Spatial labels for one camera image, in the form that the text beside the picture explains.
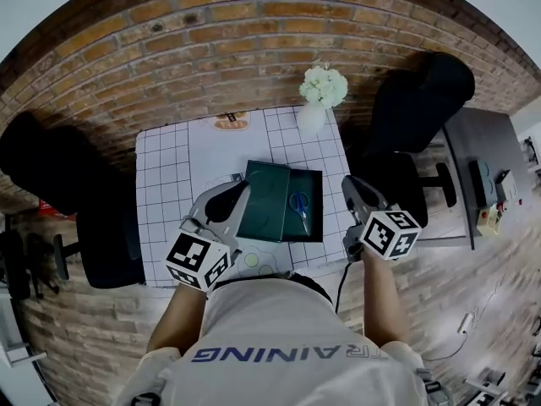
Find blue scissors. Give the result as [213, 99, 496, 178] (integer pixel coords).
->
[288, 191, 312, 233]

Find person's left forearm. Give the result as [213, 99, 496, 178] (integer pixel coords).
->
[145, 283, 212, 354]

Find person's white shirt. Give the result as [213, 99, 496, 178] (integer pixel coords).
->
[113, 275, 445, 406]

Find grey box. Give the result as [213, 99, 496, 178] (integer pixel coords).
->
[468, 159, 502, 209]

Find white box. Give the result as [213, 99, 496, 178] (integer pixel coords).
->
[494, 169, 519, 205]

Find white vase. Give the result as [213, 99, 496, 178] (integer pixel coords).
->
[297, 103, 327, 134]

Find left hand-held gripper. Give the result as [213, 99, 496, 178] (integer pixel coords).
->
[165, 180, 253, 292]

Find person's right forearm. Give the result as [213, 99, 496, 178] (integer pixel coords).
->
[361, 247, 412, 346]

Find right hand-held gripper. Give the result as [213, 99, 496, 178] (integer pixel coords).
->
[341, 174, 423, 264]

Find dark green container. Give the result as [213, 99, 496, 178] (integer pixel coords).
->
[281, 167, 325, 244]

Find white flower bouquet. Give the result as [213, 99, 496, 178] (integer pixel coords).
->
[298, 63, 349, 109]

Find black office chair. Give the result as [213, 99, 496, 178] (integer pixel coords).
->
[0, 112, 145, 289]
[344, 52, 477, 228]

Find black equipment stand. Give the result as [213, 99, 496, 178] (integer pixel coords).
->
[0, 216, 61, 300]

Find grey desk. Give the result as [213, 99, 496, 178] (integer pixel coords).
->
[441, 107, 530, 251]

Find black cable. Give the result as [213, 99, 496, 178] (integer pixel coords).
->
[335, 261, 352, 315]

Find white grid tablecloth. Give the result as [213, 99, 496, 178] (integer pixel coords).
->
[134, 106, 352, 288]

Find dark green container lid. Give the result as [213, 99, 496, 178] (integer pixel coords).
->
[235, 160, 292, 244]

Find yellow box with red button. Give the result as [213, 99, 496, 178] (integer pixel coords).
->
[477, 205, 505, 239]

